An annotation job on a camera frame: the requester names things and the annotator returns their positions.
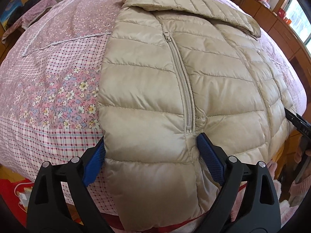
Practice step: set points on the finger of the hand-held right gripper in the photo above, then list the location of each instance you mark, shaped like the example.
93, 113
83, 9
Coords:
297, 120

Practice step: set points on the pink floral bedspread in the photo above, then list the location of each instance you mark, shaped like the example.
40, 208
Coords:
53, 82

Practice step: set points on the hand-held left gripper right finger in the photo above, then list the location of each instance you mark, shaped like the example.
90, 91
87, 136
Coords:
210, 160

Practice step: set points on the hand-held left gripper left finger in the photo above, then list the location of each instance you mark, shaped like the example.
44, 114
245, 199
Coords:
93, 166

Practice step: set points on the person's right forearm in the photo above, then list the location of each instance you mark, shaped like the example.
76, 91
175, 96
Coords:
301, 191

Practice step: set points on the person's right hand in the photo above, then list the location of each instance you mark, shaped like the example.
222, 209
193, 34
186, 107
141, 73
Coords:
297, 156

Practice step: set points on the light wooden dresser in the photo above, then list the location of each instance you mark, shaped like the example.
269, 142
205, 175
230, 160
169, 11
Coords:
274, 31

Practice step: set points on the beige down jacket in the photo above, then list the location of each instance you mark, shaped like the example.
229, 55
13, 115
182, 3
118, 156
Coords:
194, 82

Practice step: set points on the window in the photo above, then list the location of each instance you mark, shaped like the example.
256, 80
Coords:
298, 17

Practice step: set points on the red bag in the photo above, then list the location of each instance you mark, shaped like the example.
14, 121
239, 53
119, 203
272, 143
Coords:
12, 196

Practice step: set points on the pink floral covered stool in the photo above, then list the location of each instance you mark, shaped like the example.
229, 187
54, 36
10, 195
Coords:
36, 12

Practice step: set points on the light wooden wardrobe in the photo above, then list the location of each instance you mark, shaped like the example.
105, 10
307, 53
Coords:
3, 38

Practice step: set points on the black clothes pile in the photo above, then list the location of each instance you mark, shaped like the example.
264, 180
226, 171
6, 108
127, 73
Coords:
29, 4

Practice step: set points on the red boxes on dresser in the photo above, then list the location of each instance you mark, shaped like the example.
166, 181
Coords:
283, 14

